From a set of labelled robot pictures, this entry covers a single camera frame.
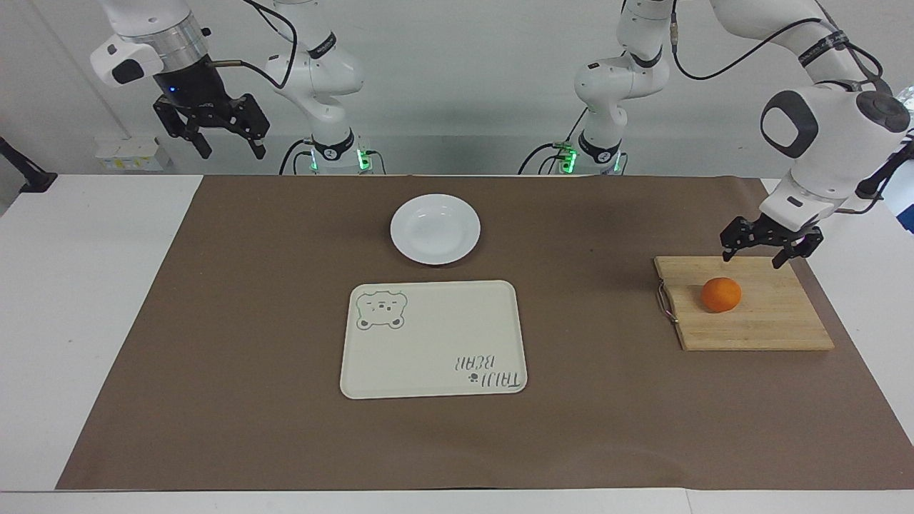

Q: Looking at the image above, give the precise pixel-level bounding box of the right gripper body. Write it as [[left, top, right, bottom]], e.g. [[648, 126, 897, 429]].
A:
[[154, 55, 241, 124]]

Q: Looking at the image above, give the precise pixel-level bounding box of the orange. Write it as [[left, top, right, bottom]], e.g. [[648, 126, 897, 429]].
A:
[[701, 277, 742, 313]]

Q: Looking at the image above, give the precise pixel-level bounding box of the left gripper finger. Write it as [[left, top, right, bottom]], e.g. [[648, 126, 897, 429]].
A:
[[719, 216, 769, 262], [770, 227, 824, 270]]

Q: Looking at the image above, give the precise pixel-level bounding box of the small white box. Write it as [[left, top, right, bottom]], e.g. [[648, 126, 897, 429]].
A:
[[95, 138, 173, 173]]

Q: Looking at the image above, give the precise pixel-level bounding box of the cream tray with bear print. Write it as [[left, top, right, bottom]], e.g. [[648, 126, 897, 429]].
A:
[[340, 280, 528, 400]]

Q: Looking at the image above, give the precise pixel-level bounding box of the black stand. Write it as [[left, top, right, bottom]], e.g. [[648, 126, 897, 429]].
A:
[[0, 136, 58, 194]]

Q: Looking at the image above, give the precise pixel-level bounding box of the white round plate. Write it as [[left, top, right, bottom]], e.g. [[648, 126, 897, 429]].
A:
[[390, 194, 481, 266]]

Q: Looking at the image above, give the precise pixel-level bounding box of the wooden cutting board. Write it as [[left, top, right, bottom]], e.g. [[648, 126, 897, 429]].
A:
[[654, 256, 835, 351]]

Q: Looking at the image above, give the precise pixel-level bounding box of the black cable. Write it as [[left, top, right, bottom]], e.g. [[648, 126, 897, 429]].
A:
[[841, 139, 914, 216], [669, 0, 893, 95], [206, 0, 299, 91], [279, 138, 316, 176], [518, 107, 591, 176]]

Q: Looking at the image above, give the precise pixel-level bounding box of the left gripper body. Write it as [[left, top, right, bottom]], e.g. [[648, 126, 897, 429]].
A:
[[757, 212, 813, 242]]

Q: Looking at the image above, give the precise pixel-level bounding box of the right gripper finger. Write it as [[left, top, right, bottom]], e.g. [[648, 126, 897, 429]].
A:
[[214, 94, 271, 160], [153, 98, 214, 160]]

